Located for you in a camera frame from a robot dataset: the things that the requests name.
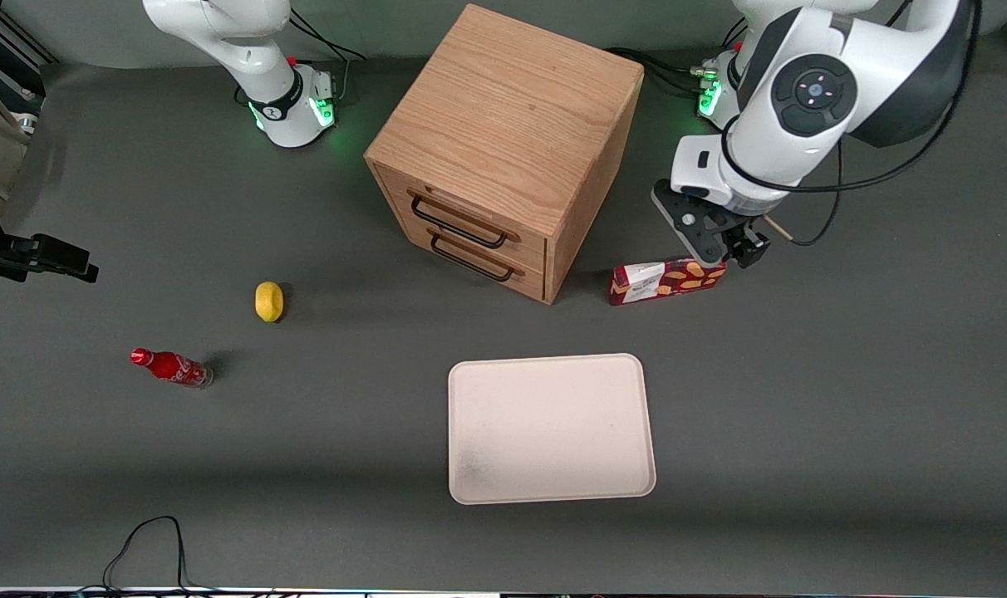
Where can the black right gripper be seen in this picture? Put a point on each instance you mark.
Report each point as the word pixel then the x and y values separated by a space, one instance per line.
pixel 7 253

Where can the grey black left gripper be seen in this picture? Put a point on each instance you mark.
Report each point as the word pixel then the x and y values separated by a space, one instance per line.
pixel 749 239

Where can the red cookie box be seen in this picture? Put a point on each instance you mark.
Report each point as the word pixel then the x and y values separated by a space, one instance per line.
pixel 661 282

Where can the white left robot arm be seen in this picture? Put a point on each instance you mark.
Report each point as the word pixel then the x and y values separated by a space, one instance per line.
pixel 803 124

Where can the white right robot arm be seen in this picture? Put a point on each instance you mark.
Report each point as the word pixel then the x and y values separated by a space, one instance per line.
pixel 246 50

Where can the beige plastic tray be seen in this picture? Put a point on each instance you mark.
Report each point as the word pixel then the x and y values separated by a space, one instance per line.
pixel 549 428

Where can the small wooden stick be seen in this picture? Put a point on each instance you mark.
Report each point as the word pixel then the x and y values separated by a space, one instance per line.
pixel 778 228

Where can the small silver metal fitting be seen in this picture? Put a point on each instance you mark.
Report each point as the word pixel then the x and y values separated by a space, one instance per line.
pixel 27 123

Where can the red cola bottle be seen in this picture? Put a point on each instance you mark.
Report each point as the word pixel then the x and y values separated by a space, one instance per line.
pixel 171 366

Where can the yellow lemon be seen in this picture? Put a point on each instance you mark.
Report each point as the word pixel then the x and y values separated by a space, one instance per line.
pixel 269 301

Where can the wooden drawer cabinet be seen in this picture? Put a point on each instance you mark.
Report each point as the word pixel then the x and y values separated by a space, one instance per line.
pixel 512 108

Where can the black aluminium frame rail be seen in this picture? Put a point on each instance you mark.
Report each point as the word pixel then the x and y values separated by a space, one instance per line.
pixel 17 41

